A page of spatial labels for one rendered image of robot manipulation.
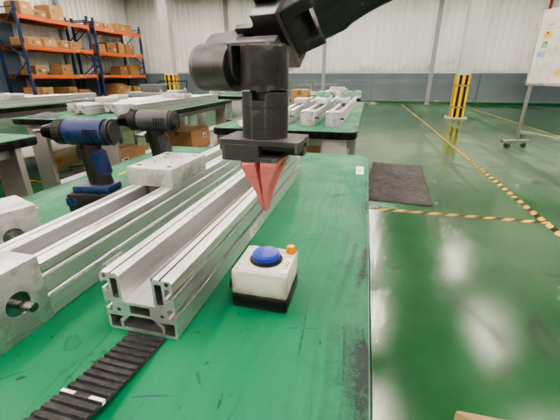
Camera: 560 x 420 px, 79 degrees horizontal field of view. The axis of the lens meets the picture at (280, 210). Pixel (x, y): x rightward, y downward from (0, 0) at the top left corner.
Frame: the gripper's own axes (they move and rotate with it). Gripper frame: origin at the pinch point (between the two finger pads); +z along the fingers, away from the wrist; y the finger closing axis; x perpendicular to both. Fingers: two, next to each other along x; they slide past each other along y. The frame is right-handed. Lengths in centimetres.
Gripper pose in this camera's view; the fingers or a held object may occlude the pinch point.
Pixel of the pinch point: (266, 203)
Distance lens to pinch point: 46.6
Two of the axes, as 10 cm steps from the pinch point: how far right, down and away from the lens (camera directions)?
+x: -2.6, 3.6, -9.0
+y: -9.6, -1.0, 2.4
